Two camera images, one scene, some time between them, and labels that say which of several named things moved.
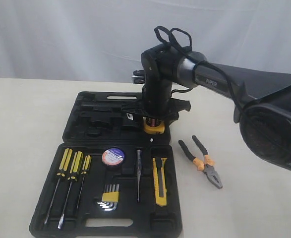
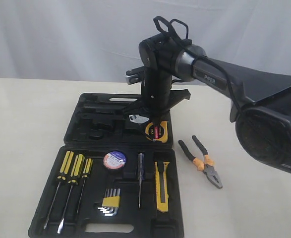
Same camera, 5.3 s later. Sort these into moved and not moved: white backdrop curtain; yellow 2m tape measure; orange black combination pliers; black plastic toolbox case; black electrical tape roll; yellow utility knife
Moved: black electrical tape roll; yellow 2m tape measure; yellow utility knife
Not moved: white backdrop curtain; black plastic toolbox case; orange black combination pliers
